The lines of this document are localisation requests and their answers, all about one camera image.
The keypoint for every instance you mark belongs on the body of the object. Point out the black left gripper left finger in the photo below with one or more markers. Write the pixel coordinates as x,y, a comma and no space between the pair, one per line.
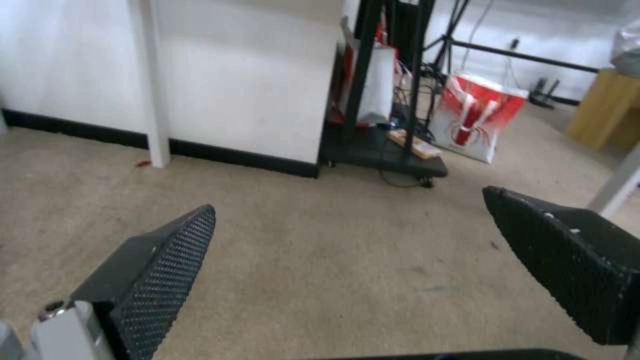
150,285

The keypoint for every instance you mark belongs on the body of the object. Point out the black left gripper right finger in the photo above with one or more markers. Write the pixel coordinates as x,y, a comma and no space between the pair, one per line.
560,255

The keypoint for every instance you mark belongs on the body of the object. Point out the small red floor scrap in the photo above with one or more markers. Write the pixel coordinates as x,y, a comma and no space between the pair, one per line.
143,162

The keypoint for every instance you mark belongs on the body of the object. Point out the red and white delivery bag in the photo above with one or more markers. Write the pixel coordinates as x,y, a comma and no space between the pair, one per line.
472,116

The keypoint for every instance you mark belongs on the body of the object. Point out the crumpled grey plastic bag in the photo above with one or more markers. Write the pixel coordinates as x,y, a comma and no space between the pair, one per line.
626,48

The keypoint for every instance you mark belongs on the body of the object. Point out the white and red paper bag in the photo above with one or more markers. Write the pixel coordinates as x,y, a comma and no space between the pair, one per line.
377,86

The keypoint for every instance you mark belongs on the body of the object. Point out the grey metal table leg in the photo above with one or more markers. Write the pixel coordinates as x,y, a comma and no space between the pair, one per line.
616,180

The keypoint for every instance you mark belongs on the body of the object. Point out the light wooden cabinet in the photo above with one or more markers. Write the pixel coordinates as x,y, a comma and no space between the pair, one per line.
602,108

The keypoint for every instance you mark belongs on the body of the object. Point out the orange power strip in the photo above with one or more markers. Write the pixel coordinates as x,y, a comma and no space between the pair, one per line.
415,144

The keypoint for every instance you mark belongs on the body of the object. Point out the white table leg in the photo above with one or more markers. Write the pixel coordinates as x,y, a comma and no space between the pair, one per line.
154,82

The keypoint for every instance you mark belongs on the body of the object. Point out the black tripod stand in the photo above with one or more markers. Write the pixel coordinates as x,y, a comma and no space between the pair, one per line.
480,48

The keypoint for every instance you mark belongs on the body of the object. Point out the black rolling equipment cart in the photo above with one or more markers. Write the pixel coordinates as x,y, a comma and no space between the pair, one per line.
385,112

